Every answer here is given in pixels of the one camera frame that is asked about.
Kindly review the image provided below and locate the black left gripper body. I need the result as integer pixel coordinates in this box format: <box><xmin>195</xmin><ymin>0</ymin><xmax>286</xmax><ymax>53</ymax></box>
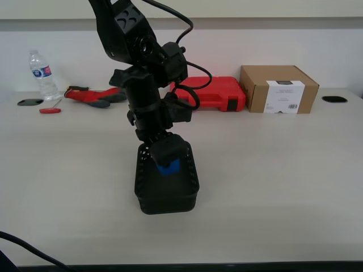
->
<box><xmin>126</xmin><ymin>75</ymin><xmax>174</xmax><ymax>146</ymax></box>

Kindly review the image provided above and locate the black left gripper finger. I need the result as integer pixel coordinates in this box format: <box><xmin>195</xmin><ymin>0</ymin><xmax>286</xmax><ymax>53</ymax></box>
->
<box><xmin>149</xmin><ymin>135</ymin><xmax>189</xmax><ymax>168</ymax></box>

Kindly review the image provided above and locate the blue block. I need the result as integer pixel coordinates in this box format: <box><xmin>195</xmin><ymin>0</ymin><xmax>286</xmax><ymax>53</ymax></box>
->
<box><xmin>155</xmin><ymin>158</ymin><xmax>181</xmax><ymax>176</ymax></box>

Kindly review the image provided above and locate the dark robot base part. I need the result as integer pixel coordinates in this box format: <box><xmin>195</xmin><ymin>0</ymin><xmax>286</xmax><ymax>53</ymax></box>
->
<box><xmin>0</xmin><ymin>249</ymin><xmax>18</xmax><ymax>272</ymax></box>

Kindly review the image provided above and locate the black plastic basket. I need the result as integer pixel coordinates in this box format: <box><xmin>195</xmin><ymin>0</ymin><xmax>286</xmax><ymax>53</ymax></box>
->
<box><xmin>133</xmin><ymin>140</ymin><xmax>200</xmax><ymax>215</ymax></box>

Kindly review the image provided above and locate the red grey work glove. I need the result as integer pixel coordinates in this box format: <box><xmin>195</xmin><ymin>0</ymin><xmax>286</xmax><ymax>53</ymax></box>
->
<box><xmin>83</xmin><ymin>99</ymin><xmax>111</xmax><ymax>109</ymax></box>
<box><xmin>64</xmin><ymin>85</ymin><xmax>128</xmax><ymax>103</ymax></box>

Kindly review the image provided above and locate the red plastic tool case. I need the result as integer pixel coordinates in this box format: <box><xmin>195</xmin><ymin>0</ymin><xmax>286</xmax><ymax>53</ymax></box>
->
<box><xmin>169</xmin><ymin>76</ymin><xmax>247</xmax><ymax>113</ymax></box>

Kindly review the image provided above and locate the clear plastic water bottle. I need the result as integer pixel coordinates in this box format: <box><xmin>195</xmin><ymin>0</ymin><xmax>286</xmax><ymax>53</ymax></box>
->
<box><xmin>28</xmin><ymin>50</ymin><xmax>60</xmax><ymax>102</ymax></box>

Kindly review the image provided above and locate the black desk grommet hole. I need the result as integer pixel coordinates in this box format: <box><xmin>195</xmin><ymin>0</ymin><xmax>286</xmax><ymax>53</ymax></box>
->
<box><xmin>321</xmin><ymin>96</ymin><xmax>348</xmax><ymax>104</ymax></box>
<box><xmin>17</xmin><ymin>98</ymin><xmax>45</xmax><ymax>107</ymax></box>

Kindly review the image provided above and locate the brown cardboard box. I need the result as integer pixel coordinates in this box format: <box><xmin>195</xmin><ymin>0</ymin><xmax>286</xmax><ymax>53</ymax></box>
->
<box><xmin>239</xmin><ymin>65</ymin><xmax>320</xmax><ymax>114</ymax></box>

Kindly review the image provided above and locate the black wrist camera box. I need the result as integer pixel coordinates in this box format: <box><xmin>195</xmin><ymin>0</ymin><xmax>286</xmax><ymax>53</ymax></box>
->
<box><xmin>160</xmin><ymin>92</ymin><xmax>192</xmax><ymax>124</ymax></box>

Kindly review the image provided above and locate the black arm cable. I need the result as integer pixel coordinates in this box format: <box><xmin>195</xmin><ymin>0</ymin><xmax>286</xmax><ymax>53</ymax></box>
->
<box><xmin>171</xmin><ymin>61</ymin><xmax>213</xmax><ymax>110</ymax></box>
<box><xmin>141</xmin><ymin>0</ymin><xmax>195</xmax><ymax>46</ymax></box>

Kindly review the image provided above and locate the red handled hex key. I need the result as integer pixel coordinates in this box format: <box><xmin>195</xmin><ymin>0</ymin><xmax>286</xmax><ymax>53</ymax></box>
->
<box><xmin>39</xmin><ymin>99</ymin><xmax>62</xmax><ymax>114</ymax></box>

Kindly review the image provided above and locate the black loose cable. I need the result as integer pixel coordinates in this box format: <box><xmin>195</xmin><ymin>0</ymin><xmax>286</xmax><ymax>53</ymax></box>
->
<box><xmin>0</xmin><ymin>231</ymin><xmax>77</xmax><ymax>272</ymax></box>

